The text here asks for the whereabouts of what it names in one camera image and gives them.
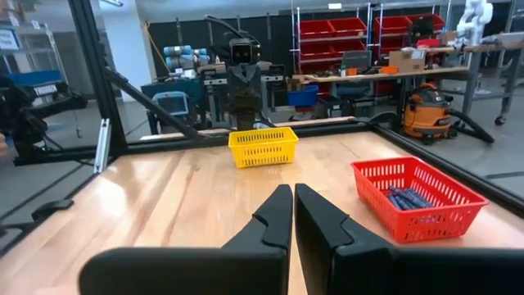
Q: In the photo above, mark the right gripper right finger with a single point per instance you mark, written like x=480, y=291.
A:
x=352, y=266

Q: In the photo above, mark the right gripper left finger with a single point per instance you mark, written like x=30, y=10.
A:
x=245, y=270

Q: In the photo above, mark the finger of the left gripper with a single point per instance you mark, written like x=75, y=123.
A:
x=237, y=102
x=252, y=102

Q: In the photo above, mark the yellow plastic basket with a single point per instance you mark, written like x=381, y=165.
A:
x=262, y=151

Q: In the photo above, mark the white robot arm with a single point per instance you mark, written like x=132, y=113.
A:
x=475, y=16

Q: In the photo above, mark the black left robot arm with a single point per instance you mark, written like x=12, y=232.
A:
x=247, y=121

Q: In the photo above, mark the light blue robot arm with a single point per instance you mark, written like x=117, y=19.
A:
x=180, y=57

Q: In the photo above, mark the black robot arm with label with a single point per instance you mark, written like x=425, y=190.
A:
x=24, y=119

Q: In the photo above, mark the blue plastic bin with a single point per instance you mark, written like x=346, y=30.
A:
x=303, y=98

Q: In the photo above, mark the blue equipment cart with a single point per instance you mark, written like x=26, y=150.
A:
x=172, y=104

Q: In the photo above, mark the red plastic basket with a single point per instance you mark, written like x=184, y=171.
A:
x=430, y=227

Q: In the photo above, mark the red bin storage rack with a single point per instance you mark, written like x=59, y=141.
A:
x=327, y=28

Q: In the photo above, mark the wooden workbench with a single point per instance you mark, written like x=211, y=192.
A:
x=368, y=76

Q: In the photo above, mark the white square pillar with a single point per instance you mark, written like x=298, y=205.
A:
x=127, y=49

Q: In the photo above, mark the brown cardboard box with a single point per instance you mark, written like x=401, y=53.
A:
x=407, y=61

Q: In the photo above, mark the orange shop vacuum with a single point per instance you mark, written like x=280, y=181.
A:
x=425, y=114

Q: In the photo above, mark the blue storage bin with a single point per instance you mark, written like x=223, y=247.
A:
x=32, y=78

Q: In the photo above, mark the person's hand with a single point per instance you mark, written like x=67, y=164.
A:
x=3, y=146

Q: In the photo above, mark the grey wheeled table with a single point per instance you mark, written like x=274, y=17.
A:
x=507, y=41

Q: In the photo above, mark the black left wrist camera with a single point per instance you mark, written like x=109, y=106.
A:
x=245, y=52

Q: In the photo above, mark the black partition wall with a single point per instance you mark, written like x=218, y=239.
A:
x=278, y=37

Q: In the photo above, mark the silver aluminium bracket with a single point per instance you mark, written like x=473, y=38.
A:
x=102, y=145

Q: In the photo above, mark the black aluminium table frame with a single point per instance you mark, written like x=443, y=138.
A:
x=96, y=82

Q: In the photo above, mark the white wall sign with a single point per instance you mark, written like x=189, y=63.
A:
x=8, y=40

